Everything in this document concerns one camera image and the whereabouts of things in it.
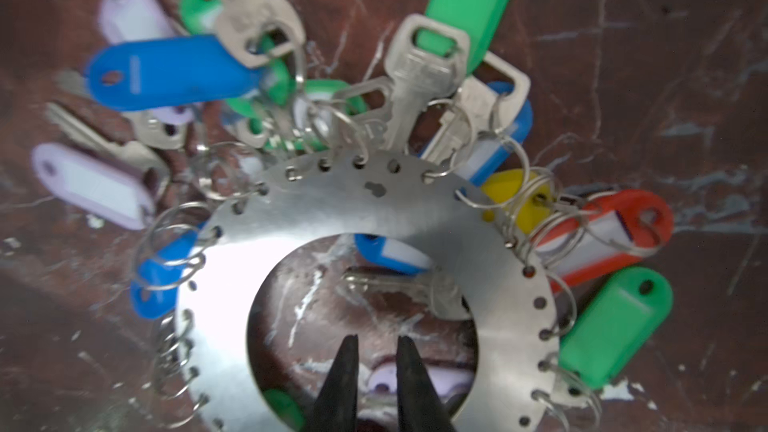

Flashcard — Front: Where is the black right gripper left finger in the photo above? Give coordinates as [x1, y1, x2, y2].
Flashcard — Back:
[304, 335, 359, 432]

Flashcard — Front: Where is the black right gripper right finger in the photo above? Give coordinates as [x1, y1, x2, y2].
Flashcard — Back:
[396, 336, 455, 432]

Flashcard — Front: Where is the steel key ring disc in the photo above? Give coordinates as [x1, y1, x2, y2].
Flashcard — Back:
[176, 151, 559, 431]

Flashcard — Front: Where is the green key tag lower right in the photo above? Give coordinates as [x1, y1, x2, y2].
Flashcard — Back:
[559, 266, 674, 389]

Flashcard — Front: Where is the yellow key tag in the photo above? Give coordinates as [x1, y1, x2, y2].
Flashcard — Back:
[481, 169, 554, 234]

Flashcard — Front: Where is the red key tag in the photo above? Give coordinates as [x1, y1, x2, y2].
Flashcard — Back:
[534, 189, 674, 287]

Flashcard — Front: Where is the lilac key tag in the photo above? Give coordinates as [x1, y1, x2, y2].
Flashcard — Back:
[31, 143, 156, 230]

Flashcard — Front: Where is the silver key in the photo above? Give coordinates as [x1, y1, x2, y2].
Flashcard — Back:
[384, 14, 470, 152]

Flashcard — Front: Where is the blue key tag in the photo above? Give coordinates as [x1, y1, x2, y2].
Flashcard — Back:
[85, 35, 266, 112]

